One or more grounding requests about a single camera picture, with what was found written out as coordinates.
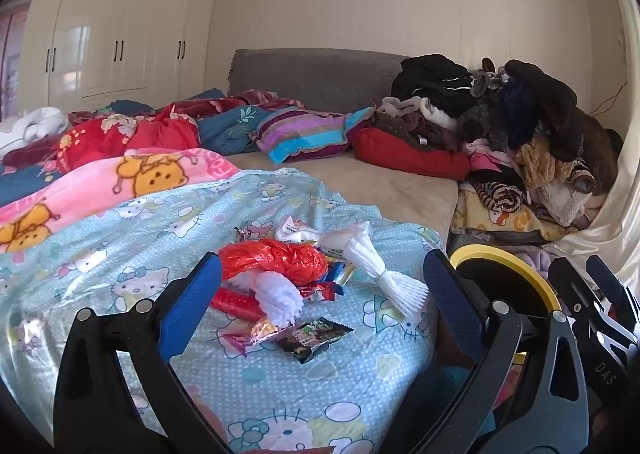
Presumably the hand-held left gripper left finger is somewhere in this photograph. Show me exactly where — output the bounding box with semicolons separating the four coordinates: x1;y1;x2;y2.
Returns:
52;252;235;454

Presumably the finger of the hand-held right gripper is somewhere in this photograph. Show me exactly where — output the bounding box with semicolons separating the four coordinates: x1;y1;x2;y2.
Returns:
548;257;629;395
586;255;640;335

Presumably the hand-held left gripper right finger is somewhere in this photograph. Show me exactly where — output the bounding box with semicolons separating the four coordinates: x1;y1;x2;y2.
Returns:
382;249;590;454

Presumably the red plastic tube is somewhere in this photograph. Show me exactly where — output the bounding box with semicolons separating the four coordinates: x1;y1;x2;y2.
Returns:
210;286;262;321

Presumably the yellow-rimmed black trash bin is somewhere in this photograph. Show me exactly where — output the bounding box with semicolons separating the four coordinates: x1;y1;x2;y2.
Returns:
448;244;563;365

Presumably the white foam net sleeve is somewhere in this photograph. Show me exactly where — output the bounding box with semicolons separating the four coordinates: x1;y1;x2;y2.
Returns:
251;271;305;328
344;238;430;311

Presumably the pink foil wrapper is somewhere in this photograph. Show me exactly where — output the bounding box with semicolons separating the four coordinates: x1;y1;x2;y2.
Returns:
221;319;296;358

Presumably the dark teal cloth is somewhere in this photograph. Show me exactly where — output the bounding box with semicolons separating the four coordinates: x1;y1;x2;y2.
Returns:
431;362;475;387

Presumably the cream satin curtain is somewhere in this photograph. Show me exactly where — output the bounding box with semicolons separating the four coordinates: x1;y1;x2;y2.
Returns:
545;134;640;266

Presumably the light blue cartoon cat sheet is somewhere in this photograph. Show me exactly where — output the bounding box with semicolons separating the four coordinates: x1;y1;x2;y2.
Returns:
0;168;447;454

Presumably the red plastic bag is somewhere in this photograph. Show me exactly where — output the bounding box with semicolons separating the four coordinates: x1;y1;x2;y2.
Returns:
218;238;331;287

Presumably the tiger-striped cloth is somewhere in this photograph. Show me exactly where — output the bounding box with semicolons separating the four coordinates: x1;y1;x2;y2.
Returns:
472;181;524;213

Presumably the white plastic bag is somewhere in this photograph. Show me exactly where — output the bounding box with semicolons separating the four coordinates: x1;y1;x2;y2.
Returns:
319;221;374;256

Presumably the black snack packet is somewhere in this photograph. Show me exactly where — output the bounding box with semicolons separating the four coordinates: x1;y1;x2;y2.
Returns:
274;317;355;365

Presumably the white printed packet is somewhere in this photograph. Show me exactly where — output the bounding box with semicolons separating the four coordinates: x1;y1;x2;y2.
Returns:
276;216;321;243

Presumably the pink cartoon bear blanket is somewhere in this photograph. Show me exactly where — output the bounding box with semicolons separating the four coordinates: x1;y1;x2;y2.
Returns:
0;147;242;255

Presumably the red pillow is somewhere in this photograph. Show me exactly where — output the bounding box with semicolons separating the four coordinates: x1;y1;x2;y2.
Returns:
352;126;472;181

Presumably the pile of clothes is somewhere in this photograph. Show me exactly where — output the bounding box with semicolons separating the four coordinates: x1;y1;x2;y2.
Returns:
372;53;623;265

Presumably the red floral quilt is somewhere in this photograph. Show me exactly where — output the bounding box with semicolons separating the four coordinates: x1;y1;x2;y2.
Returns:
50;103;202;173

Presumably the blue leaf-print quilt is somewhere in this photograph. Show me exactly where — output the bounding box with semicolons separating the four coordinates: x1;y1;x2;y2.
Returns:
196;89;275;156

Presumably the striped pillow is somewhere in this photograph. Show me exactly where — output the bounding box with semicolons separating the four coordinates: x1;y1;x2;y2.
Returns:
248;106;377;164

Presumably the teal blue blanket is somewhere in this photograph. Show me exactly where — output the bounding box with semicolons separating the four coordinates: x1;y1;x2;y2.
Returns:
106;99;157;116

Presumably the dark red floral blanket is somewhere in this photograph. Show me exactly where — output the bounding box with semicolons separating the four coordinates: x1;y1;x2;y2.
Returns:
169;88;307;121

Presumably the black jacket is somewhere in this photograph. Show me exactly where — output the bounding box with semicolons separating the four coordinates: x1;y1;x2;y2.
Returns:
390;53;476;103

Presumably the grey headboard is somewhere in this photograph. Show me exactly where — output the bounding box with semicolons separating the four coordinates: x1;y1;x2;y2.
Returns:
227;48;414;113

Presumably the white wardrobe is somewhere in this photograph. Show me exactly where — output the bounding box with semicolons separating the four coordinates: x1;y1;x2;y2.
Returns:
22;0;225;111

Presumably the purple patterned curtain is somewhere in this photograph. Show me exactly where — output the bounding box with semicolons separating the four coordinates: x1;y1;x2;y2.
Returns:
0;0;42;111

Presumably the thin wall cable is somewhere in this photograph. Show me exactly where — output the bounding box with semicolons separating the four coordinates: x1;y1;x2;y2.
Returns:
587;78;627;116

